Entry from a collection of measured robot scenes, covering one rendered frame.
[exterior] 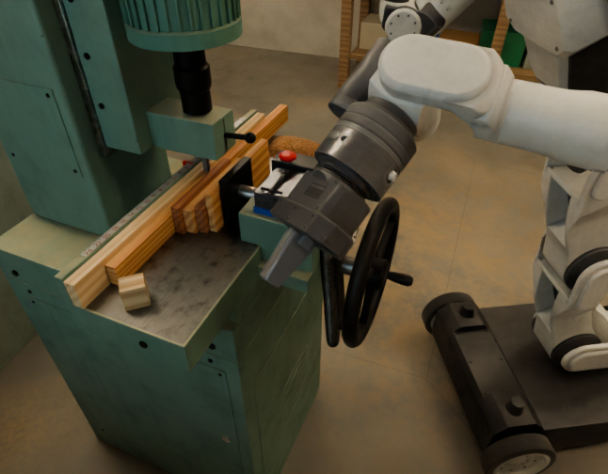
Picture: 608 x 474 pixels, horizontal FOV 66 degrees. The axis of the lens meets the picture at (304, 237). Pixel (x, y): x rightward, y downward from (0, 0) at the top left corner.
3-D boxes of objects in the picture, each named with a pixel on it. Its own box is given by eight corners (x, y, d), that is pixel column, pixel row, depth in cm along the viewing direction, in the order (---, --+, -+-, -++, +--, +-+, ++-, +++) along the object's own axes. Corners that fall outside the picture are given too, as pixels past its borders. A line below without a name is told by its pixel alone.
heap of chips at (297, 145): (313, 165, 100) (313, 154, 98) (261, 154, 104) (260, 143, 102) (328, 148, 106) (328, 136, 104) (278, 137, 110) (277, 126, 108)
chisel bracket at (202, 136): (218, 169, 83) (212, 125, 78) (152, 153, 88) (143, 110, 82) (238, 150, 89) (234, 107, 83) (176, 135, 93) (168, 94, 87)
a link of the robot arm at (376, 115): (404, 189, 55) (459, 114, 56) (400, 150, 45) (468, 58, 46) (328, 143, 59) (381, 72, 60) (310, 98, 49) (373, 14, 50)
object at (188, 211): (196, 233, 83) (191, 212, 80) (186, 231, 83) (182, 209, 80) (247, 180, 96) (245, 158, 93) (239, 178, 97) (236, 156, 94)
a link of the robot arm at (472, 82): (376, 123, 55) (493, 153, 51) (367, 80, 47) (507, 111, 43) (394, 75, 56) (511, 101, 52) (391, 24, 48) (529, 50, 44)
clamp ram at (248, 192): (261, 233, 82) (257, 190, 76) (223, 223, 84) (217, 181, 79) (282, 205, 89) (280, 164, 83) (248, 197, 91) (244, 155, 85)
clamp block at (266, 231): (311, 275, 79) (312, 234, 73) (240, 254, 83) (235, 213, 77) (341, 225, 90) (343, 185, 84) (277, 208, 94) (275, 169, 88)
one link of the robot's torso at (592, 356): (584, 320, 156) (600, 292, 148) (622, 371, 141) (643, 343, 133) (525, 325, 154) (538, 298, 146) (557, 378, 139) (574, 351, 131)
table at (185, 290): (248, 398, 65) (244, 372, 61) (76, 329, 74) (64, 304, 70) (374, 178, 108) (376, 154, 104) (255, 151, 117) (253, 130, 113)
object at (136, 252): (120, 287, 73) (114, 268, 70) (110, 283, 74) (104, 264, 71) (288, 120, 117) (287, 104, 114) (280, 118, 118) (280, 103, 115)
